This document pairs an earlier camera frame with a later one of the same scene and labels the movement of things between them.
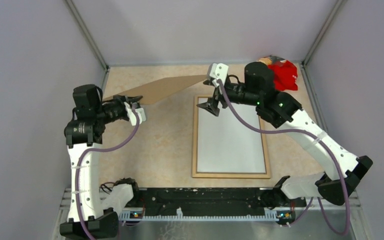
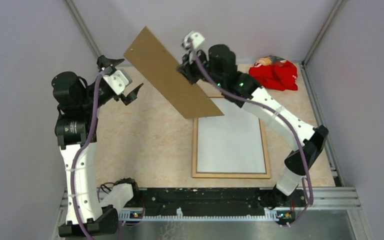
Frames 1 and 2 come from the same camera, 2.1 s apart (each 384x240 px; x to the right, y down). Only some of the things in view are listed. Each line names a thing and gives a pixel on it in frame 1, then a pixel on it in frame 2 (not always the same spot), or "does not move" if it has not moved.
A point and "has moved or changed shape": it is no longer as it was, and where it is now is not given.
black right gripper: [211, 105] to [187, 69]
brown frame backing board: [160, 89] has moved or changed shape
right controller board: [286, 216] does not move
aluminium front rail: [332, 202] does not move
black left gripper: [122, 98] to [103, 62]
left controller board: [136, 214] does not move
